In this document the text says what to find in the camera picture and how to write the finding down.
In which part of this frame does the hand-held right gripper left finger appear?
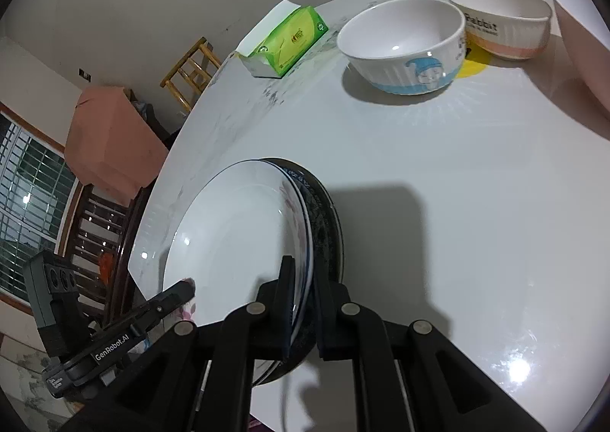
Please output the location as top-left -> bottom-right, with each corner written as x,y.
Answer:
62,255 -> 299,432

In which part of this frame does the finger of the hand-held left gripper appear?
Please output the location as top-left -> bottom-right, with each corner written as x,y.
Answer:
137,278 -> 196,332

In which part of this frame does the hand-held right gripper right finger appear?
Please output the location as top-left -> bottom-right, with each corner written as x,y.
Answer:
312,261 -> 549,432

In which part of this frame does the dark plate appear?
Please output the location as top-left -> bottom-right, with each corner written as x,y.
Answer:
260,156 -> 345,387

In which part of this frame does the white plate with red roses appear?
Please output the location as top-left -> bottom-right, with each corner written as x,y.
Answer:
162,158 -> 315,387

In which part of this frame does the white bowl with blue cartoon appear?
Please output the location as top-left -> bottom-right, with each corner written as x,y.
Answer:
337,0 -> 467,96

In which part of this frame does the white bowl with orange band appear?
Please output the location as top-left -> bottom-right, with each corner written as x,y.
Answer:
445,0 -> 554,61

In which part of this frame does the pink bowl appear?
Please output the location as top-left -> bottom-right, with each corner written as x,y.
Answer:
550,0 -> 610,113

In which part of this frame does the floral clothing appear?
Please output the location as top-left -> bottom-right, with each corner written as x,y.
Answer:
164,301 -> 197,323

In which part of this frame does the dark wooden chair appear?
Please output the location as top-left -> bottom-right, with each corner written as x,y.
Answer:
57,184 -> 153,323

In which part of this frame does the barred window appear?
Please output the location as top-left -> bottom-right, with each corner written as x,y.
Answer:
0,103 -> 82,313

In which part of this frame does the yellow bamboo chair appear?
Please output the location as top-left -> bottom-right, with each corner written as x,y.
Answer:
159,36 -> 222,113

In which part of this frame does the green tissue pack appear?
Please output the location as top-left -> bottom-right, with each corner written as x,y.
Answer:
237,0 -> 329,79

